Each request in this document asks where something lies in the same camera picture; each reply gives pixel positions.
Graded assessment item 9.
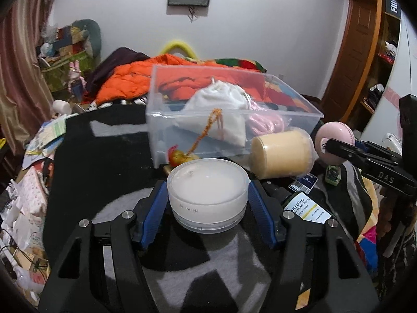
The dark blue packet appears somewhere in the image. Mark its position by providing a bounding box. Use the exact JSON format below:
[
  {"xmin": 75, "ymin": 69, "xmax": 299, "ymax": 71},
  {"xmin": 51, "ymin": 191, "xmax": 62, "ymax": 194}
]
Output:
[{"xmin": 289, "ymin": 173, "xmax": 318, "ymax": 192}]

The yellow foam tube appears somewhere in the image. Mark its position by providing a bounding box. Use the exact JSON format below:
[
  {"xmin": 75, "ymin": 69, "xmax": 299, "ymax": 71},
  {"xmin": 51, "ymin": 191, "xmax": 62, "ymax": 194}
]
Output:
[{"xmin": 160, "ymin": 38, "xmax": 199, "ymax": 61}]

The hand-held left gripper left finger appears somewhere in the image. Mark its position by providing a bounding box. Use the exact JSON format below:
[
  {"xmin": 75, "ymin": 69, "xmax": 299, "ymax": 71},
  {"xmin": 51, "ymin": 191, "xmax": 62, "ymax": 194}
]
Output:
[{"xmin": 39, "ymin": 179, "xmax": 170, "ymax": 313}]

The white cup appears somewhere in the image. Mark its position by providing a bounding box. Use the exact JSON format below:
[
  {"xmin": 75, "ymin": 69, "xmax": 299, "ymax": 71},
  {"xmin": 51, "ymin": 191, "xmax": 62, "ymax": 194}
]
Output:
[{"xmin": 53, "ymin": 99, "xmax": 71, "ymax": 115}]

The grey plush pillow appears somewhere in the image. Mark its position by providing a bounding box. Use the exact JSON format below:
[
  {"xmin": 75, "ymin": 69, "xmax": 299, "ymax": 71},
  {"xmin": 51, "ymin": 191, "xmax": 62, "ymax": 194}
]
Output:
[{"xmin": 70, "ymin": 19, "xmax": 102, "ymax": 59}]

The clear plastic bag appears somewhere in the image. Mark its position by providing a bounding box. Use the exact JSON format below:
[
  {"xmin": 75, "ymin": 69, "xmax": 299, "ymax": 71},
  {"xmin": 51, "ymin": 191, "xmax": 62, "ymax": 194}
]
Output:
[{"xmin": 41, "ymin": 24, "xmax": 59, "ymax": 44}]

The pile of papers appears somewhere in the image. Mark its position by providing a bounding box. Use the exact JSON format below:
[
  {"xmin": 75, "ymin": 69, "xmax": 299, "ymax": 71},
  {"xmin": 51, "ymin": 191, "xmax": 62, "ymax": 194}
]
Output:
[{"xmin": 0, "ymin": 114, "xmax": 67, "ymax": 304}]

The pink rabbit doll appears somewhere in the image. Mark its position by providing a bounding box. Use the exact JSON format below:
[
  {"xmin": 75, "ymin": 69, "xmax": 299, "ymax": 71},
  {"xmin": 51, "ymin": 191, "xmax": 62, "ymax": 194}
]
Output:
[{"xmin": 68, "ymin": 60, "xmax": 86, "ymax": 101}]

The small green framed item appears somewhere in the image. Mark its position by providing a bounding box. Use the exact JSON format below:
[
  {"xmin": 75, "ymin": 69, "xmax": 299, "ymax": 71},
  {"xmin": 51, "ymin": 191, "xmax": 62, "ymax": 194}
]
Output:
[{"xmin": 326, "ymin": 166, "xmax": 342, "ymax": 186}]

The striped pink gold curtain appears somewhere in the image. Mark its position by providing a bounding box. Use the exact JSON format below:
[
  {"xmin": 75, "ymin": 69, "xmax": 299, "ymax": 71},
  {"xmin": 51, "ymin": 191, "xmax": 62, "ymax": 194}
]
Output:
[{"xmin": 0, "ymin": 0, "xmax": 62, "ymax": 170}]

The orange beaded charm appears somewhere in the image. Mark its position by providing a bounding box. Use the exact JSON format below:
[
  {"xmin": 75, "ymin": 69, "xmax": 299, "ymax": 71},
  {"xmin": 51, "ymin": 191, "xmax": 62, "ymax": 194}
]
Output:
[{"xmin": 168, "ymin": 108, "xmax": 225, "ymax": 167}]

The patchwork cushion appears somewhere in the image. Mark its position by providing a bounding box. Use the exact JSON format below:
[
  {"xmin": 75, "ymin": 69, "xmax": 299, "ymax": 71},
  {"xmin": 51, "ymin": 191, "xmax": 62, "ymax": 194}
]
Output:
[{"xmin": 52, "ymin": 26, "xmax": 88, "ymax": 56}]

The dark purple cloth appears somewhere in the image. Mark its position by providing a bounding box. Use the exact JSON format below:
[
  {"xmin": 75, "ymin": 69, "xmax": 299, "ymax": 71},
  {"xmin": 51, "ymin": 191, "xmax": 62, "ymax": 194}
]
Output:
[{"xmin": 85, "ymin": 47, "xmax": 150, "ymax": 95}]

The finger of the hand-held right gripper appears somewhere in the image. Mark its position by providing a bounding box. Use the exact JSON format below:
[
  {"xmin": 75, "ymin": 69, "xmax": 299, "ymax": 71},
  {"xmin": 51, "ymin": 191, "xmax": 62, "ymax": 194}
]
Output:
[
  {"xmin": 324, "ymin": 139, "xmax": 375, "ymax": 170},
  {"xmin": 354, "ymin": 140, "xmax": 403, "ymax": 162}
]

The white drawstring pouch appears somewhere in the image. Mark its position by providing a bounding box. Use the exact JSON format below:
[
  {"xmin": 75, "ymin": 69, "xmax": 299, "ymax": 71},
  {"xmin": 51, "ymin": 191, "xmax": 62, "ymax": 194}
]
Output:
[{"xmin": 176, "ymin": 80, "xmax": 252, "ymax": 147}]

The pink round device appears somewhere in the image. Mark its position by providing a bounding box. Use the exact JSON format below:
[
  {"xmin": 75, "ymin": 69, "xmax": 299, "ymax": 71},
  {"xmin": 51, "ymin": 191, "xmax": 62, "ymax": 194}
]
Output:
[{"xmin": 314, "ymin": 122, "xmax": 355, "ymax": 164}]

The white sliding wardrobe door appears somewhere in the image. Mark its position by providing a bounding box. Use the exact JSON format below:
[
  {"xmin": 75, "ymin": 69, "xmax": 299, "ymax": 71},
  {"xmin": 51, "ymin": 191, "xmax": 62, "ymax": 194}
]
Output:
[{"xmin": 360, "ymin": 15, "xmax": 417, "ymax": 157}]

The brown wooden door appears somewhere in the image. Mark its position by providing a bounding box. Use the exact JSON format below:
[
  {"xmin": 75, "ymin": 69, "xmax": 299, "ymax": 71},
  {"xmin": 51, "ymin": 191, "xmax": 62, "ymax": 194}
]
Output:
[{"xmin": 321, "ymin": 0, "xmax": 382, "ymax": 115}]

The wooden shelf unit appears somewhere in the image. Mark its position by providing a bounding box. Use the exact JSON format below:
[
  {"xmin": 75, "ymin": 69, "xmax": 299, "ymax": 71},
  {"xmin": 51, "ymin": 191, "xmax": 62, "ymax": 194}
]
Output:
[{"xmin": 360, "ymin": 0, "xmax": 403, "ymax": 124}]

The brown bottle with white label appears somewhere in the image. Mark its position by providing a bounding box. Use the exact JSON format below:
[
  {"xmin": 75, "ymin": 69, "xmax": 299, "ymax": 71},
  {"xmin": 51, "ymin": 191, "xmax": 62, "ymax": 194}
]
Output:
[{"xmin": 272, "ymin": 185, "xmax": 333, "ymax": 225}]

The cream yellow cylinder jar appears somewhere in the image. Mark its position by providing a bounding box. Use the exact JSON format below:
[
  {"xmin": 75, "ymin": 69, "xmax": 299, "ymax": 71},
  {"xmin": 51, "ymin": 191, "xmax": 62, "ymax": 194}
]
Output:
[{"xmin": 250, "ymin": 127, "xmax": 315, "ymax": 180}]

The orange quilted jacket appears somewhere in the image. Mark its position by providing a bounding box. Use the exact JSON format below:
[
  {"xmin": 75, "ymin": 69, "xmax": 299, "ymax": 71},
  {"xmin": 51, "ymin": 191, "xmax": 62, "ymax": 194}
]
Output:
[{"xmin": 96, "ymin": 54, "xmax": 261, "ymax": 105}]

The person's right hand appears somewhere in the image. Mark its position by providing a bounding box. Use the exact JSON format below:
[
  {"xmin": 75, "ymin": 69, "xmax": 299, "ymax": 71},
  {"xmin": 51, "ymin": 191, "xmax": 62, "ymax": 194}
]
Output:
[{"xmin": 376, "ymin": 186, "xmax": 396, "ymax": 245}]

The green fabric storage box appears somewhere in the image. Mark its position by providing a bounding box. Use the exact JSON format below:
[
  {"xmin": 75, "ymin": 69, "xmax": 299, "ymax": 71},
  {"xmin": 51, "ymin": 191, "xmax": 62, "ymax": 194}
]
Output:
[{"xmin": 41, "ymin": 50, "xmax": 98, "ymax": 93}]

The black and grey rug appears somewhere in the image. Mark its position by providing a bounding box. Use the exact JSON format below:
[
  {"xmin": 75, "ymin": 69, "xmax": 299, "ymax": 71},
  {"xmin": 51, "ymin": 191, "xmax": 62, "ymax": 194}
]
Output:
[{"xmin": 42, "ymin": 104, "xmax": 372, "ymax": 313}]

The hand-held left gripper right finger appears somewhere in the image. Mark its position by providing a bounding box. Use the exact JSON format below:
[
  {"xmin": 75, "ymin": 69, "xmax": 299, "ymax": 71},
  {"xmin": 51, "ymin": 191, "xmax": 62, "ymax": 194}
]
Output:
[{"xmin": 248, "ymin": 180, "xmax": 380, "ymax": 313}]

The white frosted round jar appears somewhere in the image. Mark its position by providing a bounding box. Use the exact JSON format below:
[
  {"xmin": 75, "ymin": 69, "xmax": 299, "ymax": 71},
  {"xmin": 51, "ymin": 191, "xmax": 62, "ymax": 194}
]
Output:
[{"xmin": 166, "ymin": 158, "xmax": 250, "ymax": 234}]

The clear plastic storage box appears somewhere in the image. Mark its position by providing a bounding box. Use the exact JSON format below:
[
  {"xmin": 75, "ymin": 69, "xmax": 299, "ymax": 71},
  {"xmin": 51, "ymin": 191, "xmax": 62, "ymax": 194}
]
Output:
[{"xmin": 145, "ymin": 64, "xmax": 324, "ymax": 169}]

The black white striped cloth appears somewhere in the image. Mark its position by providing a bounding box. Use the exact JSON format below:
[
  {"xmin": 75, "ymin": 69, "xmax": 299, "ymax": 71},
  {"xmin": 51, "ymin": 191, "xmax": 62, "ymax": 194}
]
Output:
[{"xmin": 86, "ymin": 95, "xmax": 149, "ymax": 111}]

